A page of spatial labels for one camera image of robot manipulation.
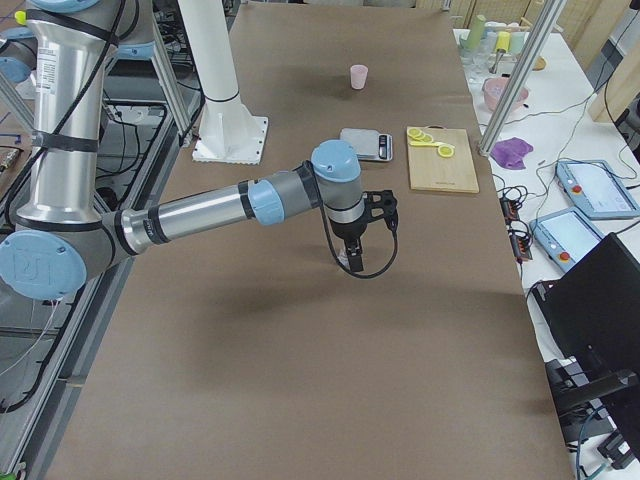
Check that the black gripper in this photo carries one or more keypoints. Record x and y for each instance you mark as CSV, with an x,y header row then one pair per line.
x,y
348,232

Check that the pink plastic cup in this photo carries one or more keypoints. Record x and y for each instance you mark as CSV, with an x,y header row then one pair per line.
x,y
358,76

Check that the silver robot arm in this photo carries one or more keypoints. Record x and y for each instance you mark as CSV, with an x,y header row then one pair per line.
x,y
60,240

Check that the digital kitchen scale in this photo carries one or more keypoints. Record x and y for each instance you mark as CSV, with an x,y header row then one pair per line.
x,y
370,145

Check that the green tall cup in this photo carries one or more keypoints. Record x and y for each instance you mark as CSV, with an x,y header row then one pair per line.
x,y
474,36

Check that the yellow cup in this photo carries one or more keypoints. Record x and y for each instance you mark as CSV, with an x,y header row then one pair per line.
x,y
502,44

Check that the light green cup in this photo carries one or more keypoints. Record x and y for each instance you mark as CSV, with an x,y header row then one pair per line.
x,y
517,42

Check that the bamboo cutting board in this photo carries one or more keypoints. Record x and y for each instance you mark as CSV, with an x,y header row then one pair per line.
x,y
430,172

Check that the yellow plastic knife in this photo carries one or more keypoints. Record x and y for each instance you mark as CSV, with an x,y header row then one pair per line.
x,y
436,144

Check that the lemon slice top right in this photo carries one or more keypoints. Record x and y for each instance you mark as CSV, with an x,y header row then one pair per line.
x,y
411,131

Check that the lemon slice middle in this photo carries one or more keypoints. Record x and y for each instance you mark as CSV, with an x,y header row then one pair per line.
x,y
418,136

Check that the lemon slice lower stack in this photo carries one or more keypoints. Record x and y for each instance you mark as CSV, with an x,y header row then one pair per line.
x,y
429,138

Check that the lemon slice bottom front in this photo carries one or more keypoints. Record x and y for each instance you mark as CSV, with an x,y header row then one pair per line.
x,y
445,150

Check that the black power strip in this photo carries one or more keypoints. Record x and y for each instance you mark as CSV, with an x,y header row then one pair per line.
x,y
518,231

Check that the purple cloth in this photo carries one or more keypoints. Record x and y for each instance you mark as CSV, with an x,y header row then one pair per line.
x,y
509,154

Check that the blue teach pendant near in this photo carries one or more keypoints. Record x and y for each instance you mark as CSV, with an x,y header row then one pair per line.
x,y
566,236

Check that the blue teach pendant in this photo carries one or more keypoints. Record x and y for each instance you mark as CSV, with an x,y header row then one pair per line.
x,y
566,236
595,190

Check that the pink bowl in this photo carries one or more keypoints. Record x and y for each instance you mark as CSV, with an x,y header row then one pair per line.
x,y
493,89

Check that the blue teach pendant far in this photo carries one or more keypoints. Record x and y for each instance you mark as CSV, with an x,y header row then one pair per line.
x,y
595,190

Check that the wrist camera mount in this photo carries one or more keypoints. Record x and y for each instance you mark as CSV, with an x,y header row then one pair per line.
x,y
381,205

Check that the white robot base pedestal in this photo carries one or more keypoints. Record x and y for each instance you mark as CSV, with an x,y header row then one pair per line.
x,y
228,132

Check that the aluminium frame post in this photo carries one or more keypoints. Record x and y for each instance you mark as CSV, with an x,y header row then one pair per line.
x,y
533,46

